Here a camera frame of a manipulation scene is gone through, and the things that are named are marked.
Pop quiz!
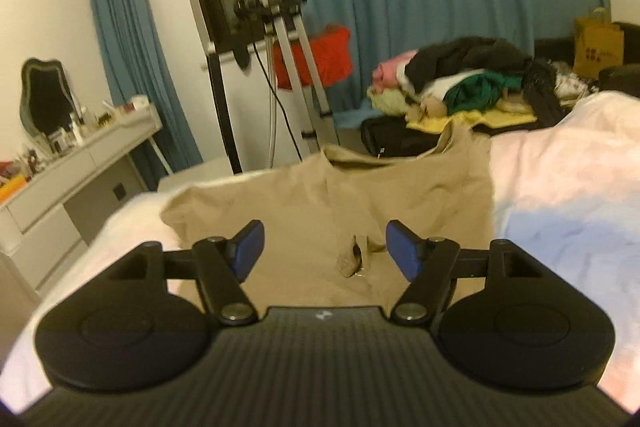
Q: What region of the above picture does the black framed mirror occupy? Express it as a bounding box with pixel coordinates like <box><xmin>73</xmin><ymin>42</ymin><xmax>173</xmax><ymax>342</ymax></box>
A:
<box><xmin>20</xmin><ymin>58</ymin><xmax>77</xmax><ymax>137</ymax></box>

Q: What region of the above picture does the black sofa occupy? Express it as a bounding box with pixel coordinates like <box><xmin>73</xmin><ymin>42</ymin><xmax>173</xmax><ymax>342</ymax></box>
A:
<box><xmin>535</xmin><ymin>21</ymin><xmax>639</xmax><ymax>106</ymax></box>

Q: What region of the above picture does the red basket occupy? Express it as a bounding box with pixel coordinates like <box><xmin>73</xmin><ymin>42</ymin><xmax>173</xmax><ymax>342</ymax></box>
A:
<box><xmin>272</xmin><ymin>25</ymin><xmax>354</xmax><ymax>90</ymax></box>

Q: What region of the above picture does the yellow garment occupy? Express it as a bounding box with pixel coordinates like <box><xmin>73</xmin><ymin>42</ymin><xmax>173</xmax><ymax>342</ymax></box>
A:
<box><xmin>366</xmin><ymin>86</ymin><xmax>539</xmax><ymax>136</ymax></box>

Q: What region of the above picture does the yellow box on table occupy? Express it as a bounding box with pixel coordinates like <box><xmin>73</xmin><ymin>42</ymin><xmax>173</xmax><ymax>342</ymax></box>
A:
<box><xmin>0</xmin><ymin>175</ymin><xmax>27</xmax><ymax>203</ymax></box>

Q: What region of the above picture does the tan t-shirt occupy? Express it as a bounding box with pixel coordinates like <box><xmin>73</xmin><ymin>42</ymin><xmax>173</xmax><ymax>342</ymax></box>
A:
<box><xmin>160</xmin><ymin>124</ymin><xmax>494</xmax><ymax>313</ymax></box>

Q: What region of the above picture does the narrow teal curtain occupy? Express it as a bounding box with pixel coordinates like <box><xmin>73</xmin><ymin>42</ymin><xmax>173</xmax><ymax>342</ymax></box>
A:
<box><xmin>90</xmin><ymin>0</ymin><xmax>203</xmax><ymax>172</ymax></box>

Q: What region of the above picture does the black garment on pile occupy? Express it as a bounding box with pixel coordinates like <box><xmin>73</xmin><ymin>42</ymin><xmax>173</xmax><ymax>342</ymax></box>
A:
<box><xmin>404</xmin><ymin>36</ymin><xmax>564</xmax><ymax>127</ymax></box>

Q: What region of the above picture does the yellow paper bag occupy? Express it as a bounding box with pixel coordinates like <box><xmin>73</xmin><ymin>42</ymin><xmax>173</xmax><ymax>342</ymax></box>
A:
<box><xmin>573</xmin><ymin>7</ymin><xmax>625</xmax><ymax>80</ymax></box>

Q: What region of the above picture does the pink garment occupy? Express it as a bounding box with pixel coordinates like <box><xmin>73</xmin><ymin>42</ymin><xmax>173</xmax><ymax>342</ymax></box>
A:
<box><xmin>372</xmin><ymin>49</ymin><xmax>418</xmax><ymax>94</ymax></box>

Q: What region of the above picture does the green garment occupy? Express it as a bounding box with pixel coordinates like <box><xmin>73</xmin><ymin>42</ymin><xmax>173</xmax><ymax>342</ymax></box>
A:
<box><xmin>444</xmin><ymin>71</ymin><xmax>523</xmax><ymax>115</ymax></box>

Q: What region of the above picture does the white dressing table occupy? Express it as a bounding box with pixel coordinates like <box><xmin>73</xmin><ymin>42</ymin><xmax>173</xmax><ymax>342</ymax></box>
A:
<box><xmin>1</xmin><ymin>106</ymin><xmax>162</xmax><ymax>301</ymax></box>

